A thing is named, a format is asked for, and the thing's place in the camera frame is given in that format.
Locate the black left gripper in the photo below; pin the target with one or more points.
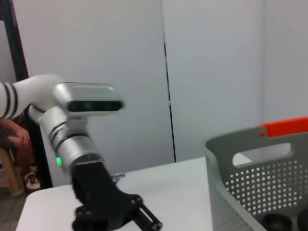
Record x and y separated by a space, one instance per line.
96 192

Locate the grey-green perforated storage bin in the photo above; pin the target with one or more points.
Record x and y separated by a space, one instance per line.
219 180

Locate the light slipper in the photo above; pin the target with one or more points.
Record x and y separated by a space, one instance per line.
31 181

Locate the dark clay teapot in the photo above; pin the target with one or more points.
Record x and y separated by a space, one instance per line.
276 222

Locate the wooden stool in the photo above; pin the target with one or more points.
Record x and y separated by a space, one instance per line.
10 173

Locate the person in patterned clothing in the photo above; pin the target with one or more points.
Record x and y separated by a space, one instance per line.
14 137

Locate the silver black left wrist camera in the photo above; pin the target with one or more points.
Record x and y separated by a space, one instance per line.
89 98

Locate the black vertical post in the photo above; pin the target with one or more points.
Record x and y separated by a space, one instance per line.
14 43

